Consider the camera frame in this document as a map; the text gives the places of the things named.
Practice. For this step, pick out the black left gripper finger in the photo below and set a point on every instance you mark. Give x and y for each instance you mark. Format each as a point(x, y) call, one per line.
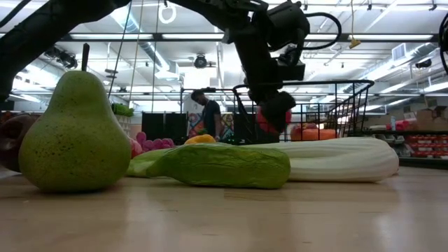
point(253, 92)
point(278, 112)

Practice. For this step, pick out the round red fruit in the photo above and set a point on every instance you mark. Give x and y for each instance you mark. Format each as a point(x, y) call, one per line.
point(262, 122)

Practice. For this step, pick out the yellow bell pepper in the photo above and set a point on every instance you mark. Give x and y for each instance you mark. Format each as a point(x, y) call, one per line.
point(200, 139)

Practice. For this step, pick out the green pear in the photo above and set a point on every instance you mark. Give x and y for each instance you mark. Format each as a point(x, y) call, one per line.
point(75, 140)

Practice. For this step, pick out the dark red apple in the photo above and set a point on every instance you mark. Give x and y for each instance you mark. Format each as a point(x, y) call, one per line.
point(12, 140)

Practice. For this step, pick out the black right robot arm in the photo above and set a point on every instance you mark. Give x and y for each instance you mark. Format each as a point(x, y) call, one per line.
point(441, 38)

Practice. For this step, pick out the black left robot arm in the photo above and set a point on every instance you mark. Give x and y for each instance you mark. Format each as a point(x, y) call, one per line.
point(35, 35)

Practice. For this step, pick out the colourful patterned box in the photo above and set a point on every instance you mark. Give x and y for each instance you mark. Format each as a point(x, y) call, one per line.
point(227, 127)

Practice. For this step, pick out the person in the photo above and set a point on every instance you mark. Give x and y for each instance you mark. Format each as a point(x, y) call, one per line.
point(210, 115)

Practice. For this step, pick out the black cabinet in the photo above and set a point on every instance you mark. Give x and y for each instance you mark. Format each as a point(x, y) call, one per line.
point(164, 126)

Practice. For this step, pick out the purple grape bunch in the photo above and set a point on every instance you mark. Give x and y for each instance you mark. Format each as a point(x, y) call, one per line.
point(157, 143)

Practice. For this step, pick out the white ceiling air vent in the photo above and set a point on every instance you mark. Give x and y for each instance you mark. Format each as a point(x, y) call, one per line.
point(399, 52)

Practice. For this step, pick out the brown cardboard box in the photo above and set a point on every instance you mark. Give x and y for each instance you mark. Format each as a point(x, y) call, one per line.
point(425, 119)

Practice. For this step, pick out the shelf with red bins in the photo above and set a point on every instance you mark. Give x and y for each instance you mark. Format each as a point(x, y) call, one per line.
point(427, 145)

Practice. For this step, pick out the black ceiling speaker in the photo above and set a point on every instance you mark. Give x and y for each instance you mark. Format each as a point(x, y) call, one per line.
point(423, 63)

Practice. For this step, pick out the black ceiling spotlight cluster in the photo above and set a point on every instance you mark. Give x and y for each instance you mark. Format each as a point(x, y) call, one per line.
point(68, 62)

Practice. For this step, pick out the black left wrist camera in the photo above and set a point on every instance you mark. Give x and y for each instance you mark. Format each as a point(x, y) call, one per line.
point(292, 71)

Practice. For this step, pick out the black overhead light rail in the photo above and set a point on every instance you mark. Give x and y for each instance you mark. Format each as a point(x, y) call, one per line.
point(344, 36)

